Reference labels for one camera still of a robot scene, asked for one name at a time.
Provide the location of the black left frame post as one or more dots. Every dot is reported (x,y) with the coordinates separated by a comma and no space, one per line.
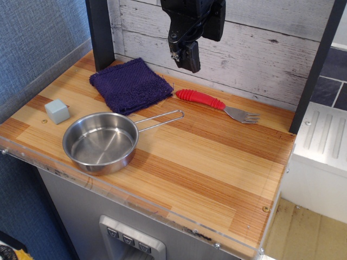
(100,31)

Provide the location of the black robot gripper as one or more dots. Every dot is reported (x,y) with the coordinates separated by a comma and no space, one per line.
(190,20)

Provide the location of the light grey cube block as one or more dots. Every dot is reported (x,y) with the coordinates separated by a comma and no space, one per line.
(57,111)

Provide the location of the silver dispenser panel with buttons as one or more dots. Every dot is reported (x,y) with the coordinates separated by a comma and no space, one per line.
(125,242)

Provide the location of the red handled fork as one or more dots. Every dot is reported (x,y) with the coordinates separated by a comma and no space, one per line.
(235,113)

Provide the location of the purple folded towel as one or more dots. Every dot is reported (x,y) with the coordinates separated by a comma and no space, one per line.
(130,87)

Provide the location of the white toy sink counter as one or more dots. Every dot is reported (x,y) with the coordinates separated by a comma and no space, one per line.
(316,173)

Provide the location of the clear acrylic table edge guard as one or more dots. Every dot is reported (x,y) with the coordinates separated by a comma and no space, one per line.
(214,198)

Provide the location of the black right frame post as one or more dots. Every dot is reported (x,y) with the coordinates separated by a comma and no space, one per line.
(321,55)

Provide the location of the black frame post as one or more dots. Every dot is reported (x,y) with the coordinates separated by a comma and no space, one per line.
(100,31)
(321,55)

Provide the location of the stainless steel saucepan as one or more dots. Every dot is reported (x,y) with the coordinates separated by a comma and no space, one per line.
(105,142)

